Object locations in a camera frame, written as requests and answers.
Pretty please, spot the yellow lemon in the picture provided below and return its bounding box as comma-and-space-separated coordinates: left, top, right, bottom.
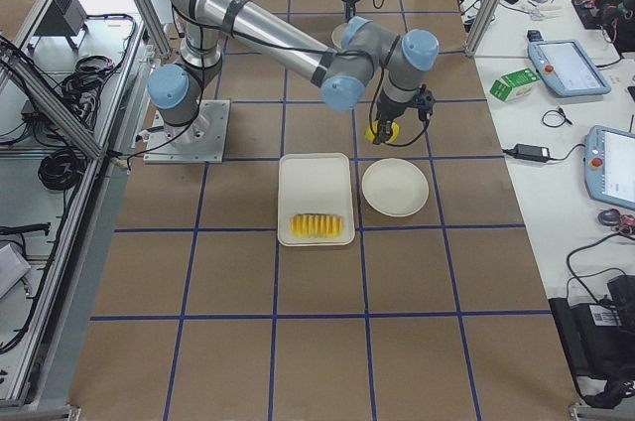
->
364, 120, 400, 145

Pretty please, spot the white bowl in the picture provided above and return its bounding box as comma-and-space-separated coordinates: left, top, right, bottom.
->
331, 23, 347, 51

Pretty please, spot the cream round plate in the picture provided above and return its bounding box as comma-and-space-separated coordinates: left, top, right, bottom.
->
362, 158, 430, 217

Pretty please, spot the cream rectangular tray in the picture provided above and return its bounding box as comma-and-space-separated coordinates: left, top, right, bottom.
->
277, 153, 355, 247

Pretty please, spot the sliced yellow mango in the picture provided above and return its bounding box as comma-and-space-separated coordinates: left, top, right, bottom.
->
290, 213, 344, 238

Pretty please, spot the green white carton box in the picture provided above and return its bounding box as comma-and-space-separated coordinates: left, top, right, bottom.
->
489, 68, 540, 102

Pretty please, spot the black power adapter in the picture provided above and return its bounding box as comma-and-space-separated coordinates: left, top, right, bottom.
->
515, 144, 551, 163

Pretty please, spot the blue teach pendant far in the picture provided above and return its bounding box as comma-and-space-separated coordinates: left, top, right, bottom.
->
527, 40, 611, 97

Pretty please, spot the blue teach pendant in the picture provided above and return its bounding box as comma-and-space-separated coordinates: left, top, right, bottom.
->
584, 125, 635, 210
527, 40, 611, 97

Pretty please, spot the blue teach pendant near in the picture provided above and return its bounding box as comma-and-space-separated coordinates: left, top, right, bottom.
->
584, 125, 635, 210

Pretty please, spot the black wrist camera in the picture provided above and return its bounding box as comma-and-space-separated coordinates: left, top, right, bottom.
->
415, 84, 436, 123

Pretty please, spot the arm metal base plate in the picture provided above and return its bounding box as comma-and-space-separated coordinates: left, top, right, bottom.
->
143, 99, 231, 164

